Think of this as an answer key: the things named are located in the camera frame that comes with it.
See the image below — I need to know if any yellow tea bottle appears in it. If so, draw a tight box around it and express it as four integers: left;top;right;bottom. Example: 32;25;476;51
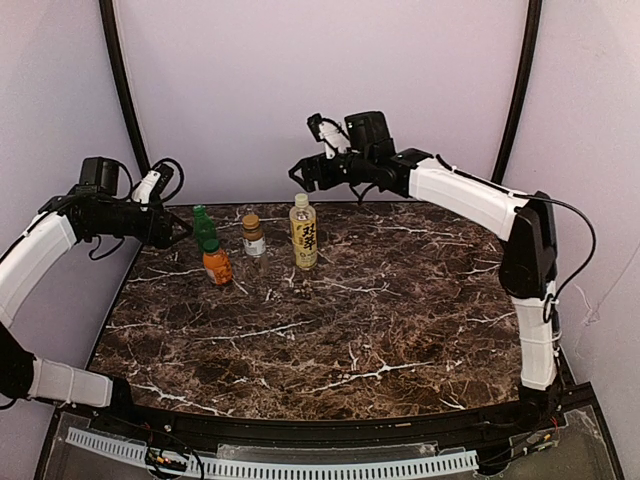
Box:
289;193;318;270

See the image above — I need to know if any brown coffee bottle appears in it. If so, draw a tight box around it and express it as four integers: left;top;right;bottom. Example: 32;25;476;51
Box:
242;214;266;257

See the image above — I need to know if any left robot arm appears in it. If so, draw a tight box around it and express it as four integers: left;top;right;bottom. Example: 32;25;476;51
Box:
1;157;193;410

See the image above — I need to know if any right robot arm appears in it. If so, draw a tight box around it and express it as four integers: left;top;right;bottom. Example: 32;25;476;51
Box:
288;111;564;430

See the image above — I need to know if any green plastic bottle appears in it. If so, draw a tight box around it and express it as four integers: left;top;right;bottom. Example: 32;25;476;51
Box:
193;205;217;253

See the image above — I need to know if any orange juice bottle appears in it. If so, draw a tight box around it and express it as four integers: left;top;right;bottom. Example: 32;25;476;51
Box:
203;239;233;286

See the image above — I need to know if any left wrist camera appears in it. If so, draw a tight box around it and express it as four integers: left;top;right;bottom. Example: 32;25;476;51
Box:
131;165;174;204

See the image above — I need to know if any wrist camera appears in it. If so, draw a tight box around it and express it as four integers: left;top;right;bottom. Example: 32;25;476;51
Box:
131;165;174;204
307;113;351;159

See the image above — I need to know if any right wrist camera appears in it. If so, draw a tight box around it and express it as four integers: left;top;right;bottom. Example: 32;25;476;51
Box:
307;113;351;159

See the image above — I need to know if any left black frame post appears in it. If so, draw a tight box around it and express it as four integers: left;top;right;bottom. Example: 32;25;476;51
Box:
98;0;151;176

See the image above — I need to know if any black frame post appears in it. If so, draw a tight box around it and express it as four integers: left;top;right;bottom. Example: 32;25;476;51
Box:
98;0;151;176
491;0;543;184

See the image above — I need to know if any white cable tray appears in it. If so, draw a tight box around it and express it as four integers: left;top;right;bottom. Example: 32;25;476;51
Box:
65;427;479;479

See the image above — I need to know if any right black frame post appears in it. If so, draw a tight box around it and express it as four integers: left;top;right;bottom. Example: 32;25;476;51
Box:
491;0;543;184

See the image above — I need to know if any black front rail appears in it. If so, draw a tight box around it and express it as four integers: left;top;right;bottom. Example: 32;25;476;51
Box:
89;384;596;466

